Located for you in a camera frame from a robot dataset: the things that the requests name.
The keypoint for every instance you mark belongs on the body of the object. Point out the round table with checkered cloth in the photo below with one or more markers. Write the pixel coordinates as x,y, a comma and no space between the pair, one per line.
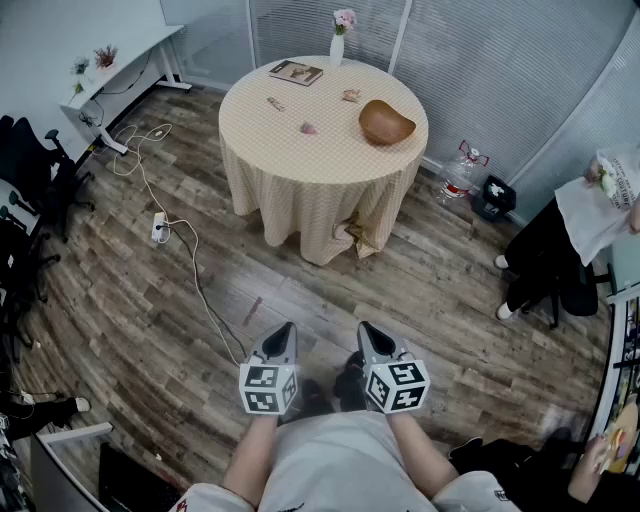
300,165

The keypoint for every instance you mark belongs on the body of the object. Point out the small reddish dried plant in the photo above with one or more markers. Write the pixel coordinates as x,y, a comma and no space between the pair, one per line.
106,56

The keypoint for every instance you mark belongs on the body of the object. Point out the person's left forearm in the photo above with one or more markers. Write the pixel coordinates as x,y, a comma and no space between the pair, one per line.
250,460

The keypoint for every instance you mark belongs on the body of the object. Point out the white flower bunch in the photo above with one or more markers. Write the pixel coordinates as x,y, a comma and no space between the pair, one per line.
607,184

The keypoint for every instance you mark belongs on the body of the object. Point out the white vase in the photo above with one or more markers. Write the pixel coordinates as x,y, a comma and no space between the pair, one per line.
336,52

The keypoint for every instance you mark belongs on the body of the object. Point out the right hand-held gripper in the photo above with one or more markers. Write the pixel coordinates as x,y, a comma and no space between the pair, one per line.
397,385

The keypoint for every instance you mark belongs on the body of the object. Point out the person's right forearm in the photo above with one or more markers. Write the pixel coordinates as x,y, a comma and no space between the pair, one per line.
425,455

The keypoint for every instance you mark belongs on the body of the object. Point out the small green plant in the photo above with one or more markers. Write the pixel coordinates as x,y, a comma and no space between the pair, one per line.
80,66

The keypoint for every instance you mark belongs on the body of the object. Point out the pink flower bunch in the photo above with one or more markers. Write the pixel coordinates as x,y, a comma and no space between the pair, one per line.
345,19

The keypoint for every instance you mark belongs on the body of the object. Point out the black office chair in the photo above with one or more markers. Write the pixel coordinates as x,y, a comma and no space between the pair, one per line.
15,250
25,150

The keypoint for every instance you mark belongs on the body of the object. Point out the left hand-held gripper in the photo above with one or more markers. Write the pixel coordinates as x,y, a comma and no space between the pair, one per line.
267,387

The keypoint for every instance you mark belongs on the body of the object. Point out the orange snack packet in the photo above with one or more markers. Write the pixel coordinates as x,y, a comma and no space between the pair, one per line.
351,95

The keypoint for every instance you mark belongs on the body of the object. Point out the white desk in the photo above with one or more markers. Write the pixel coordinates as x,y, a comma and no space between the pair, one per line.
75,432
130,55

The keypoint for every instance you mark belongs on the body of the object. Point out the brown book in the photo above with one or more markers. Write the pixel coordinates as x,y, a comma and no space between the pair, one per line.
295,72

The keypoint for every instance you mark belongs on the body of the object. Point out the black metal shelf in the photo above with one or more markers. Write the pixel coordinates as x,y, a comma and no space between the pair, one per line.
607,385

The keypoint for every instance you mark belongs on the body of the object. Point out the pink candy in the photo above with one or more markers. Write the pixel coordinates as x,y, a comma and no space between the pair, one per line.
308,128

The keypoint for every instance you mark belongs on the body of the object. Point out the person's black shoe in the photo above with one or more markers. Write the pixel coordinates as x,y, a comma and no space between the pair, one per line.
347,385
312,395

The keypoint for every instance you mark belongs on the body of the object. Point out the person's left black shoe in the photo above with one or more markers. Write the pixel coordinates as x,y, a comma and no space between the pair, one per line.
312,395

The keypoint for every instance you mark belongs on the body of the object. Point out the person's right black shoe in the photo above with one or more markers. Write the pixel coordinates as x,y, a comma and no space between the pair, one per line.
347,385

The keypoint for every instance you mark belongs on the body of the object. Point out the small black bag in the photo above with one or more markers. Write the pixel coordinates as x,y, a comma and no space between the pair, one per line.
492,205

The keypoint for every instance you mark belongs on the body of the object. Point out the brown wooden bowl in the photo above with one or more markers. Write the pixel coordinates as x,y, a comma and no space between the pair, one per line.
385,122

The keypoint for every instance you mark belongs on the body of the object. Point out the long red snack bar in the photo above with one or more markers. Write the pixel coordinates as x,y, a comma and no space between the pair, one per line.
275,103

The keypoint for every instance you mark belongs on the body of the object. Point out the person's white clothing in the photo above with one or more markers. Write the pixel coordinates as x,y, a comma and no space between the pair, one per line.
340,465

